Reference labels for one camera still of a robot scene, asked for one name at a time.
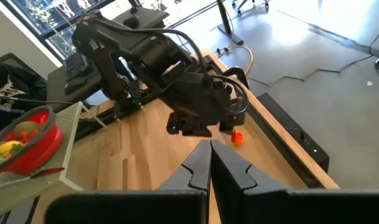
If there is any red collapsible bowl grey rim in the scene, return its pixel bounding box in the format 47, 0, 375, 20
0, 105, 64, 176

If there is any red-orange toy pepper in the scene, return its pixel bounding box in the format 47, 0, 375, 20
231, 130, 245, 147

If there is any black table clamp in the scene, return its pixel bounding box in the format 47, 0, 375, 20
222, 66, 250, 90

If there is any black table leg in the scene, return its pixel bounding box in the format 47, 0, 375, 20
216, 0, 245, 46

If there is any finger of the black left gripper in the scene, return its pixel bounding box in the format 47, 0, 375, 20
218, 105, 246, 135
166, 111, 213, 138

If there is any backlit computer keyboard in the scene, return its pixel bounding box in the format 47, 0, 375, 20
64, 51, 91, 82

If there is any grey desk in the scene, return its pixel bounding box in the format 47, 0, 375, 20
113, 6, 171, 30

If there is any whole brown toy kiwi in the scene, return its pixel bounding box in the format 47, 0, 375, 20
14, 121, 42, 135

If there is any white floor cable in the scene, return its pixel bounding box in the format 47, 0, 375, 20
215, 45, 255, 77

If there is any black office chair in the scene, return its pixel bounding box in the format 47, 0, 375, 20
232, 0, 269, 15

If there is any yellow toy lemon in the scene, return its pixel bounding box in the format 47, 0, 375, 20
0, 140, 24, 158

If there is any large window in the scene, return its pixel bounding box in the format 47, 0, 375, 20
2, 0, 221, 60

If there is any person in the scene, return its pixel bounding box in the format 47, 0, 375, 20
0, 63, 49, 138

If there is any black computer mouse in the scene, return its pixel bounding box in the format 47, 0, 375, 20
63, 76, 93, 95

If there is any black portable speaker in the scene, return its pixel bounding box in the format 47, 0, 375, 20
123, 14, 141, 29

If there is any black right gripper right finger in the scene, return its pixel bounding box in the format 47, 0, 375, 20
210, 139, 379, 224

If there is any green perforated metal shelf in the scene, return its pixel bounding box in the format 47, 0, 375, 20
0, 101, 109, 217

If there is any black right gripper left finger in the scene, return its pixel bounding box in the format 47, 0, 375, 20
44, 139, 212, 224

